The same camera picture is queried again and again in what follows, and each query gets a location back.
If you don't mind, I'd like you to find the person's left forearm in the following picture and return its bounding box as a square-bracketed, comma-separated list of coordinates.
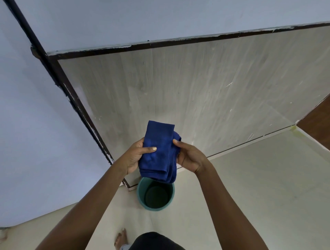
[35, 158, 128, 250]

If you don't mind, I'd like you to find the person's dark clothing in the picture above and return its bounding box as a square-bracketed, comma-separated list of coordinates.
[120, 232, 186, 250]

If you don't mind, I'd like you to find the blue cloth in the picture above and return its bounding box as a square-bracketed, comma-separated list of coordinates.
[139, 120, 182, 184]

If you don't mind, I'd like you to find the person's left foot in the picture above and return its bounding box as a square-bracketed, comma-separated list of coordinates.
[114, 228, 128, 250]

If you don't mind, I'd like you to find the green plastic bucket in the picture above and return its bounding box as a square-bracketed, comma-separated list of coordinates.
[137, 177, 175, 212]

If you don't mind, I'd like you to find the person's right hand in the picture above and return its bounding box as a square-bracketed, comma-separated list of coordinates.
[172, 139, 210, 173]

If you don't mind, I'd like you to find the dark door frame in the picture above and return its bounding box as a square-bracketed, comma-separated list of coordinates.
[5, 0, 330, 191]

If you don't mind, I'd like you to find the grey wooden door panel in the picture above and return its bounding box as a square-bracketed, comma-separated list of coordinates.
[57, 25, 330, 188]

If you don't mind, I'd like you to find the person's left hand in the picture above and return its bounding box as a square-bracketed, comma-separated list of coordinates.
[123, 138, 157, 175]

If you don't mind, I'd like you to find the brown wooden door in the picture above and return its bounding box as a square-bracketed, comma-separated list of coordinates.
[296, 93, 330, 151]

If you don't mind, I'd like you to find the person's right forearm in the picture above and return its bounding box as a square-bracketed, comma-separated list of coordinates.
[195, 161, 270, 250]

